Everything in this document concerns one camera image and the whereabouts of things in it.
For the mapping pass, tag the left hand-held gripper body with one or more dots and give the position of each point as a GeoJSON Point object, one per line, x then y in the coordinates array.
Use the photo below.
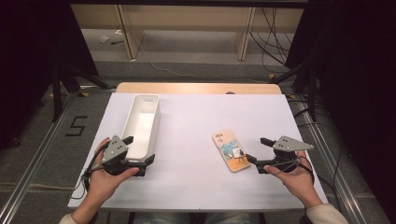
{"type": "Point", "coordinates": [115, 149]}

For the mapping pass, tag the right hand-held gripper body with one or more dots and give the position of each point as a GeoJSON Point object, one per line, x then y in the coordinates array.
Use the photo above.
{"type": "Point", "coordinates": [289, 143]}

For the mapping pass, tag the white plastic bin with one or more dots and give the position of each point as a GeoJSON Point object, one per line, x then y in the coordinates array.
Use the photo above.
{"type": "Point", "coordinates": [141, 124]}

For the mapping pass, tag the person's left hand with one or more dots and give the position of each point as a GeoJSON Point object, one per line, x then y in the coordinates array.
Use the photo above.
{"type": "Point", "coordinates": [104, 183]}

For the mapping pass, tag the person's right hand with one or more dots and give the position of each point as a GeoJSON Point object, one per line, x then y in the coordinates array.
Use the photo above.
{"type": "Point", "coordinates": [299, 183]}

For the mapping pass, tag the black metal stand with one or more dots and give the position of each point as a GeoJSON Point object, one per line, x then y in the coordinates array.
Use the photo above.
{"type": "Point", "coordinates": [57, 93]}
{"type": "Point", "coordinates": [312, 93]}

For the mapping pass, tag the small black floor object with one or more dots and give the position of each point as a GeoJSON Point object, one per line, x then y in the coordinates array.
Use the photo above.
{"type": "Point", "coordinates": [116, 42]}

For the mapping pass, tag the small white floor object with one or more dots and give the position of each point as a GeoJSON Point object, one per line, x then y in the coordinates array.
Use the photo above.
{"type": "Point", "coordinates": [104, 39]}

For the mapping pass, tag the black curtain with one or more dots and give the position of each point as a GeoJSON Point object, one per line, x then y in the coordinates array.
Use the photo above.
{"type": "Point", "coordinates": [28, 46]}
{"type": "Point", "coordinates": [358, 62]}

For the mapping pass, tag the small white floor scrap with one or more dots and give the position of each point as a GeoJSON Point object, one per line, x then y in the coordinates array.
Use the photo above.
{"type": "Point", "coordinates": [118, 31]}

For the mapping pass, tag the aluminium floor rail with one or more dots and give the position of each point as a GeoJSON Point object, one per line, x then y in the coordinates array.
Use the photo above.
{"type": "Point", "coordinates": [337, 177]}
{"type": "Point", "coordinates": [31, 169]}

